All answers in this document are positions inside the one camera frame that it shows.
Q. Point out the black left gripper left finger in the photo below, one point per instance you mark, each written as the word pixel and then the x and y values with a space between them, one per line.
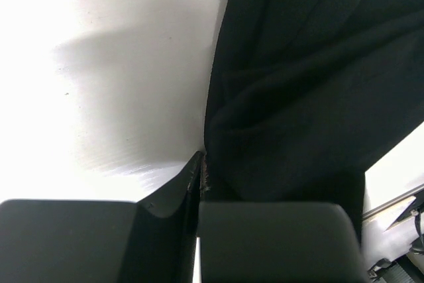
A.
pixel 152 240

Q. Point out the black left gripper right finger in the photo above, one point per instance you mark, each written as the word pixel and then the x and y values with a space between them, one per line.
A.
pixel 315 236

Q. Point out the black skirt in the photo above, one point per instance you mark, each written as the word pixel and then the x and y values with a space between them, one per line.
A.
pixel 306 95

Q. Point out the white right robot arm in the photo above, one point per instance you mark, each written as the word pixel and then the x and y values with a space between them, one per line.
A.
pixel 391 231

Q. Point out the aluminium table edge rail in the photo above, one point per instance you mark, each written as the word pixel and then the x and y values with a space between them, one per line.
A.
pixel 405 199

